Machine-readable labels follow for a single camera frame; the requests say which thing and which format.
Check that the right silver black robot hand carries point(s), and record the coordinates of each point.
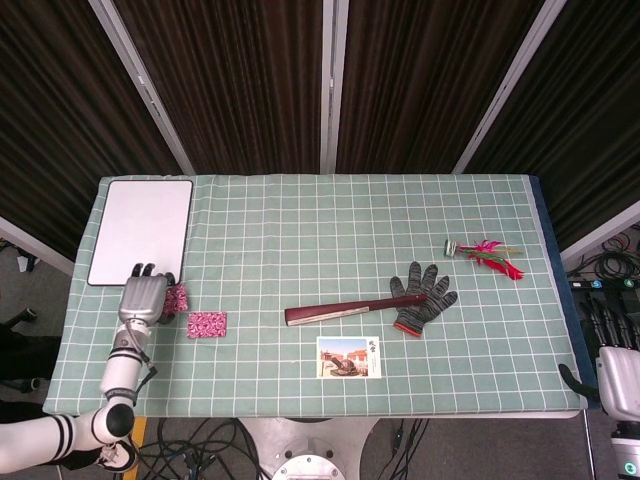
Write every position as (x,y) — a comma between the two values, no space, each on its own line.
(620,380)

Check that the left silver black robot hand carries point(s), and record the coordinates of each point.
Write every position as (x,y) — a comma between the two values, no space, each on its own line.
(142,300)

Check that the pink patterned rectangular block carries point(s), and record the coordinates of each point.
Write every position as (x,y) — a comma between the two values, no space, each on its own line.
(207,325)

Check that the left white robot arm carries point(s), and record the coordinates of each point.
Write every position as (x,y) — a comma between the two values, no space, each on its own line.
(120,380)

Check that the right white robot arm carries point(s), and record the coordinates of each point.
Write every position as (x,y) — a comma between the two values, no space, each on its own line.
(627,450)

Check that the green white grid tablecloth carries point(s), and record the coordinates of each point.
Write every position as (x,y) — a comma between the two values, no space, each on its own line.
(320,230)

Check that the white board with black rim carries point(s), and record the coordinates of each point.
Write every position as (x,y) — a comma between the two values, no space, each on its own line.
(140,227)

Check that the black device with lit buttons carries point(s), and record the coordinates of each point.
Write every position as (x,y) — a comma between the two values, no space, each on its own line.
(610,286)

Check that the black office chair base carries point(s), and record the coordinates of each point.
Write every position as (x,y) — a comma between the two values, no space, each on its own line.
(20,317)

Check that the dark blue under cloth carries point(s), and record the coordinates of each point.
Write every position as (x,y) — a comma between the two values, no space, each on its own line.
(557,260)

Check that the white sneaker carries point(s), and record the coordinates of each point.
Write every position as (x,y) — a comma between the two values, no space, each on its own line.
(122,457)

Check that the red feather shuttlecock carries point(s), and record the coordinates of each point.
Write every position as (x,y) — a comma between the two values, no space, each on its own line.
(487,257)

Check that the brown ribbed partition panel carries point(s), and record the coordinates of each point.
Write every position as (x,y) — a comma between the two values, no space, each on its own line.
(585,115)
(425,85)
(235,85)
(60,115)

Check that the dark red folded fan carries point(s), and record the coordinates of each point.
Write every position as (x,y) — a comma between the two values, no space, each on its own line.
(345,309)

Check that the grey striped knit work glove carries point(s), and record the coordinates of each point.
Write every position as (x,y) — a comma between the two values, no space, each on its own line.
(422,300)

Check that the photo postcard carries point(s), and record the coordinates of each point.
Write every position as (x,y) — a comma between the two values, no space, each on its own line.
(349,357)

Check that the grey partition post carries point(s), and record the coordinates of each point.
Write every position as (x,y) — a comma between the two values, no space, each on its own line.
(30,242)
(505,90)
(332,85)
(145,85)
(600,235)

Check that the silver table pedestal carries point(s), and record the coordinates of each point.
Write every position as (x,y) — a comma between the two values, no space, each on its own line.
(305,445)

